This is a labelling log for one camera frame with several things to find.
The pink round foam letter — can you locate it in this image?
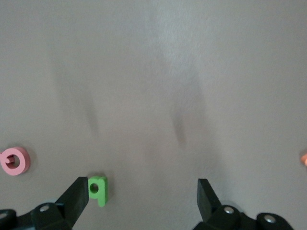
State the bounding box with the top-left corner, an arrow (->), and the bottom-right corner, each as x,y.
0,147 -> 31,177

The brown table cover sheet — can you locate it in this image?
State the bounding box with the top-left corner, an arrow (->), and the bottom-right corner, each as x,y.
0,0 -> 307,230

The orange foam letter E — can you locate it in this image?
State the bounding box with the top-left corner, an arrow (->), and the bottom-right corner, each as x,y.
299,149 -> 307,168

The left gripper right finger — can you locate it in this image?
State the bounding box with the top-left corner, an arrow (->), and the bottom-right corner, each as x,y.
191,178 -> 295,230

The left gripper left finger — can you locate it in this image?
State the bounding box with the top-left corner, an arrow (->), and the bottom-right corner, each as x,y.
0,176 -> 90,230

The green foam letter q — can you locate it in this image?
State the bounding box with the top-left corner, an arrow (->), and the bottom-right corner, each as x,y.
88,176 -> 108,208

